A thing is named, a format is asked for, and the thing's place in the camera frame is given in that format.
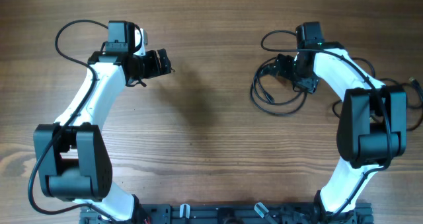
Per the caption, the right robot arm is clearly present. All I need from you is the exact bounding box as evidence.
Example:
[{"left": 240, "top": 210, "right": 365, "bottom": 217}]
[{"left": 274, "top": 22, "right": 406, "bottom": 222}]

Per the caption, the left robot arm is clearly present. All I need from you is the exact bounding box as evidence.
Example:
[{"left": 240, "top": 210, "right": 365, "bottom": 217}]
[{"left": 27, "top": 20, "right": 173, "bottom": 223}]

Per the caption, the left camera cable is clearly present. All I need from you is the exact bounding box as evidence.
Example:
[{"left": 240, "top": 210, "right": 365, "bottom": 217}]
[{"left": 27, "top": 19, "right": 115, "bottom": 223}]

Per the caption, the camera cable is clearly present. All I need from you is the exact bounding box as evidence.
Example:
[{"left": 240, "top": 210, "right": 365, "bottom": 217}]
[
  {"left": 260, "top": 29, "right": 394, "bottom": 218},
  {"left": 27, "top": 19, "right": 115, "bottom": 223}
]

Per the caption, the right camera cable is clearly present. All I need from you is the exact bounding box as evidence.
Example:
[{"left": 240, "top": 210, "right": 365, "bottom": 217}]
[{"left": 260, "top": 29, "right": 394, "bottom": 218}]

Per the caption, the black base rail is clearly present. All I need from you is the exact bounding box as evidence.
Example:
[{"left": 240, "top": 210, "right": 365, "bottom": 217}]
[{"left": 79, "top": 203, "right": 374, "bottom": 224}]

